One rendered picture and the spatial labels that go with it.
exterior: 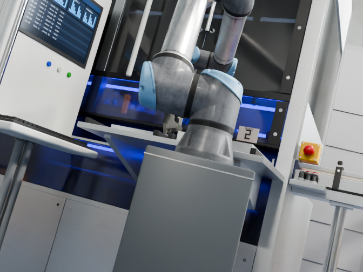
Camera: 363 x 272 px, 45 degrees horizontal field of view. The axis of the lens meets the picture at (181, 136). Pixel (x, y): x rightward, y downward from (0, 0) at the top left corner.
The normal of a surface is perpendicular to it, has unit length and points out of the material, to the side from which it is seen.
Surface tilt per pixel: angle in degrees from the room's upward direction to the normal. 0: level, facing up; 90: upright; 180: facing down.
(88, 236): 90
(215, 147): 73
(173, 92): 106
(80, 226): 90
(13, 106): 90
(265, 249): 90
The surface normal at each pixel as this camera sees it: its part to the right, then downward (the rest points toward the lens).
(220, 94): 0.04, -0.15
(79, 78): 0.84, 0.13
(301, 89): -0.37, -0.24
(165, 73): 0.08, -0.48
